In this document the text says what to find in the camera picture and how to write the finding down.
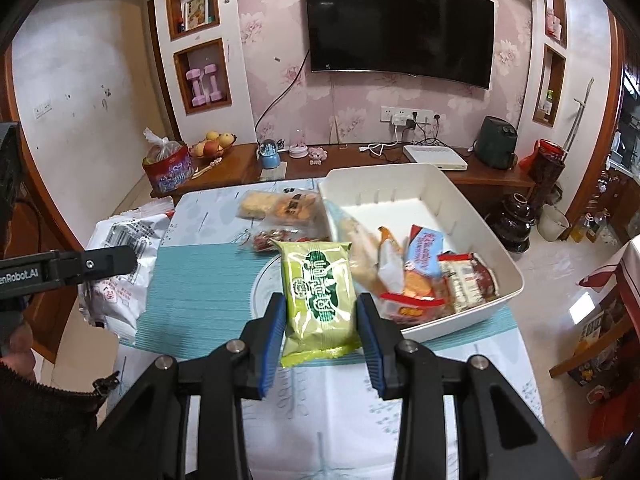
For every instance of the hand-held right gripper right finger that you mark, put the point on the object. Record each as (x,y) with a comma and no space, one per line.
(370,345)

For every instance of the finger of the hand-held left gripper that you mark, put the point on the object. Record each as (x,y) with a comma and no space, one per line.
(95,264)

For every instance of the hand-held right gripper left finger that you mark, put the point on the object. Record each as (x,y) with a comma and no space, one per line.
(272,345)

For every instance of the white red snack bag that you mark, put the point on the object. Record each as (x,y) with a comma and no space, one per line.
(115,300)

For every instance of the green snack packet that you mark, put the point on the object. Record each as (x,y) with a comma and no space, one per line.
(315,300)

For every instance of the white plastic bin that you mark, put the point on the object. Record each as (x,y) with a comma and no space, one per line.
(390,210)

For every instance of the clear yellow crispy cake packet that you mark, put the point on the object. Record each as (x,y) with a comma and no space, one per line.
(257,205)

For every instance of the person's left forearm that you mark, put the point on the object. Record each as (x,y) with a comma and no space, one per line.
(45,425)

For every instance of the person's left hand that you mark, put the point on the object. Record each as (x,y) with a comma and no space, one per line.
(17,355)

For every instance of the orange cracker packet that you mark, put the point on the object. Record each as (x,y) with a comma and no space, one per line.
(417,285)

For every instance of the orange white snack packet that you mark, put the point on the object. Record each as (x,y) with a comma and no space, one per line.
(390,260)

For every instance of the clear red candy packet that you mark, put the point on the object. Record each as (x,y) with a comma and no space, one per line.
(272,241)

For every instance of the blue snack packet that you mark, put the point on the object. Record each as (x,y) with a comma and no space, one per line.
(425,252)

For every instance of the white brown snack packet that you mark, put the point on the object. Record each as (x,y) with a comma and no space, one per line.
(460,282)

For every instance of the red tin in plastic bag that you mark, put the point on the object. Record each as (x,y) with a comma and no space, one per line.
(167,165)

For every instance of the dark red snack packet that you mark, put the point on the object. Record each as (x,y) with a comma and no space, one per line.
(487,277)

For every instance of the clear raisin pastry packet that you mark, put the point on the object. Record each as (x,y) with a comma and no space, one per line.
(295,207)

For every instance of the fruit bowl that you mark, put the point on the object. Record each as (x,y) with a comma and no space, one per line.
(214,146)

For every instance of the grey square mat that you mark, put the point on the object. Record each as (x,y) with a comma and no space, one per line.
(272,172)

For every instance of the wooden tv cabinet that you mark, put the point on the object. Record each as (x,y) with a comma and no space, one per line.
(240,160)

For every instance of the dark ceramic urn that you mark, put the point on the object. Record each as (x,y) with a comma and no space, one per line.
(512,220)

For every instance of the blue snow globe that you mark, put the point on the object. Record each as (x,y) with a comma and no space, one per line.
(269,155)

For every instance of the white set-top box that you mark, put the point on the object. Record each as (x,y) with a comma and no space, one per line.
(435,157)

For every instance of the pink dumbbell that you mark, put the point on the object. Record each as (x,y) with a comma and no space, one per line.
(214,82)
(196,87)

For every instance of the white bucket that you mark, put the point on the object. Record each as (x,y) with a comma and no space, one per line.
(552,225)

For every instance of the printed cardboard box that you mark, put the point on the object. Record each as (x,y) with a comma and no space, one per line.
(597,335)

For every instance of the white power strip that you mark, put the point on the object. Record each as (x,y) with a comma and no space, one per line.
(395,115)

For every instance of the dark air fryer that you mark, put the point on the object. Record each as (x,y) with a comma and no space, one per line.
(495,142)

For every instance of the yellow oil bottle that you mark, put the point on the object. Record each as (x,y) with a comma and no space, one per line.
(579,229)

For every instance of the red gift bag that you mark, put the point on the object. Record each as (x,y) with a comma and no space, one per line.
(545,165)

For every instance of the metal pole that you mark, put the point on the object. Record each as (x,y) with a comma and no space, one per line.
(577,115)

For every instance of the white light switch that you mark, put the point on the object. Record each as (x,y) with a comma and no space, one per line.
(42,108)

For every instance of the white picture frame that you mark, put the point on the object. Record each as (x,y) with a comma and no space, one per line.
(196,10)

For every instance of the black wall television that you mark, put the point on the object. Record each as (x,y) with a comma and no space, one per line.
(400,25)

